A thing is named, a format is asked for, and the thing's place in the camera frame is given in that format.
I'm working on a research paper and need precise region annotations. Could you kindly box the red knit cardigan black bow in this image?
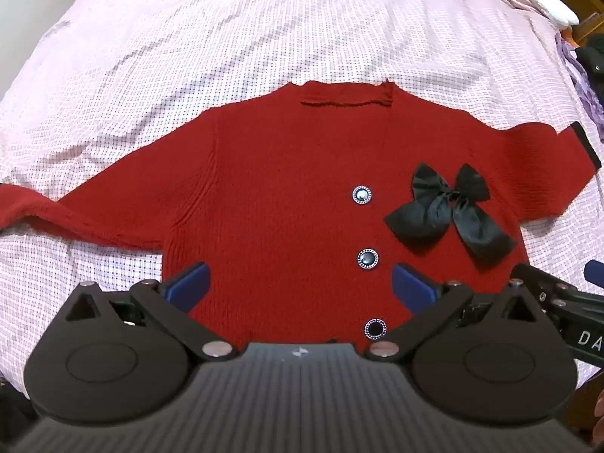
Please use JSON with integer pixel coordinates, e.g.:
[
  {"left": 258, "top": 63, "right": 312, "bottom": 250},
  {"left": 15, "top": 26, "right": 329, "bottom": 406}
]
[{"left": 0, "top": 80, "right": 602, "bottom": 354}]

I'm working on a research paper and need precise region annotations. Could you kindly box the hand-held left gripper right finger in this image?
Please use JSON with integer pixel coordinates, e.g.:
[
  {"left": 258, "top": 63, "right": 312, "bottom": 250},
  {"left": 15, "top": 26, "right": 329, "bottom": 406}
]
[{"left": 367, "top": 263, "right": 541, "bottom": 359}]

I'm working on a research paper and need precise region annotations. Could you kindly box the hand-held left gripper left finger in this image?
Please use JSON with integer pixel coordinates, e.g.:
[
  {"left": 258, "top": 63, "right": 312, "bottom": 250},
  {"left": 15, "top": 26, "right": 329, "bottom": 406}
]
[{"left": 64, "top": 261, "right": 237, "bottom": 359}]

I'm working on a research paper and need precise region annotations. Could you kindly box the dark cloth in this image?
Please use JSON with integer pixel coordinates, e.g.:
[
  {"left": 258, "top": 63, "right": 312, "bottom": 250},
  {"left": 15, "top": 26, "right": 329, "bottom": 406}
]
[{"left": 573, "top": 33, "right": 604, "bottom": 86}]

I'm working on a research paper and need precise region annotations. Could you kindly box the white pillow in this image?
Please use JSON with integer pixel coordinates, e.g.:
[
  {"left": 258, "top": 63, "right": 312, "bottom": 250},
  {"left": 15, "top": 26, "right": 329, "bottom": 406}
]
[{"left": 519, "top": 0, "right": 580, "bottom": 27}]

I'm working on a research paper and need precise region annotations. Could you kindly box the pink checked bedsheet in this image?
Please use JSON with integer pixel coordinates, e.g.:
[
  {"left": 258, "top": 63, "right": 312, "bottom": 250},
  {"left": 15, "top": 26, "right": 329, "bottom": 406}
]
[{"left": 0, "top": 0, "right": 604, "bottom": 388}]

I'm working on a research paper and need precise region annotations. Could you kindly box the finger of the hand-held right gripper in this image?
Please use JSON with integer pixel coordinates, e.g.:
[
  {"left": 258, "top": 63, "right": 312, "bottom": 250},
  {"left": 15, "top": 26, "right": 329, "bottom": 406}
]
[
  {"left": 583, "top": 259, "right": 604, "bottom": 290},
  {"left": 512, "top": 263, "right": 604, "bottom": 313}
]

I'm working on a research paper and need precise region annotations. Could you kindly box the purple cloth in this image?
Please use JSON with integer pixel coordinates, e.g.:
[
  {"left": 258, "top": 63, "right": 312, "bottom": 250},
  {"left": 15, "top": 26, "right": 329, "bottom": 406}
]
[{"left": 556, "top": 32, "right": 604, "bottom": 139}]

